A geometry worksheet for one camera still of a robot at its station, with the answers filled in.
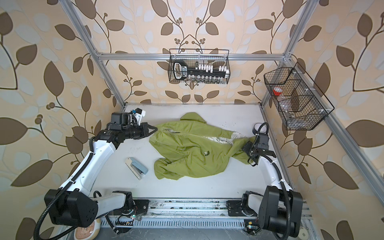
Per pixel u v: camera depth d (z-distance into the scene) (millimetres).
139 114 708
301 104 736
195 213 735
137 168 860
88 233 667
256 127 1018
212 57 911
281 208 435
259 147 667
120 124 598
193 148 915
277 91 804
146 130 696
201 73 829
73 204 379
